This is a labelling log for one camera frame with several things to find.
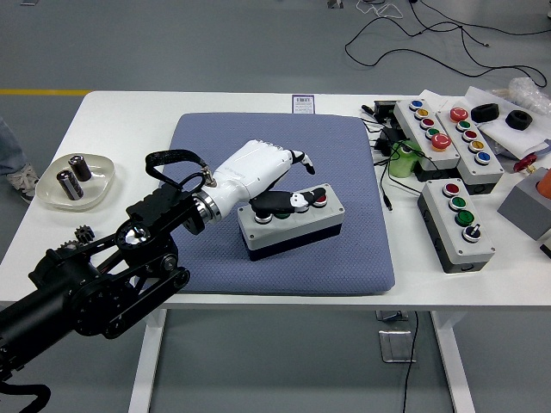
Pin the four-button box with selector switch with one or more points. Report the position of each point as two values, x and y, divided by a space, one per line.
443 228

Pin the green plastic cup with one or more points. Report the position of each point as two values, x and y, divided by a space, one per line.
402 165

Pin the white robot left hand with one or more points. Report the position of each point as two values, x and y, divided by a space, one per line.
254 168

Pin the blue-grey padded mat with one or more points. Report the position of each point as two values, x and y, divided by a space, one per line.
344 172

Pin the person's leg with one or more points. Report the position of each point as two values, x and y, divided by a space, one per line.
8 146

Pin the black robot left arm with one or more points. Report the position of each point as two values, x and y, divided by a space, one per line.
86 297

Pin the beige shallow dish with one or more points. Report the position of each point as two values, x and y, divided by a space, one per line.
92 194

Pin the person's shoe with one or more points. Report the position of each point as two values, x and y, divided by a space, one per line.
23 180

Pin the black cylinder with silver top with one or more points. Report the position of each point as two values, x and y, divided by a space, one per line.
81 168
71 185

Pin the clear bubble wrap bag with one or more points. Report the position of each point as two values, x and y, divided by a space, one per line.
529 92

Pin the grey block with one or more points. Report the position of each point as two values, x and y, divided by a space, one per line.
523 208

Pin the white foam sheet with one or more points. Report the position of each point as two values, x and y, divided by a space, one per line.
512 139

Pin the orange object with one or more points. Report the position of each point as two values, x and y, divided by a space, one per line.
544 183

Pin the metal floor plate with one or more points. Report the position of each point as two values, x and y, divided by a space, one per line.
396 346

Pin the white table leg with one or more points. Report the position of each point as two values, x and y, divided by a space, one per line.
456 370
146 370

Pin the white barcode label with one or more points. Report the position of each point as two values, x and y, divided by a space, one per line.
303 104

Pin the five-button box with mushroom button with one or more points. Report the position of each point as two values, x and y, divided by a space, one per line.
411 125
490 170

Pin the small dark metal gear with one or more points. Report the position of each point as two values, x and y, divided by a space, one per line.
84 234

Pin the four-button grey control box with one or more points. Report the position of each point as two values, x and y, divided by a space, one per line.
301 228

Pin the small black electronic device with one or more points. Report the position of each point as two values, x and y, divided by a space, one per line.
384 109

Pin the black power adapter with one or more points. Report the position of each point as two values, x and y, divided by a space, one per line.
389 137

